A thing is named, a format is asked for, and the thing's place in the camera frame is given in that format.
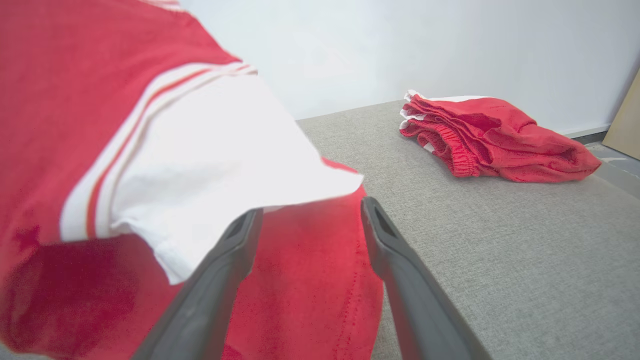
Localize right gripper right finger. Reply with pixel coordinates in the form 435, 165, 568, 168
360, 196, 494, 360

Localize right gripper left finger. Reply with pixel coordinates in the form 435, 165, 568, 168
131, 208, 265, 360

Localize red basketball shorts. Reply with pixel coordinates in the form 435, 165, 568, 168
399, 90, 602, 183

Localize red white jersey shirt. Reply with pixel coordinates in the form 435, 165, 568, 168
0, 0, 385, 360

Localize grey fabric sofa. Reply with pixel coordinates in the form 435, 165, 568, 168
0, 99, 640, 360

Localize white baseboard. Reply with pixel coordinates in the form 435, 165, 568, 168
562, 124, 612, 139

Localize light wooden board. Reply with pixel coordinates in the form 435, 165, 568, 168
602, 67, 640, 161

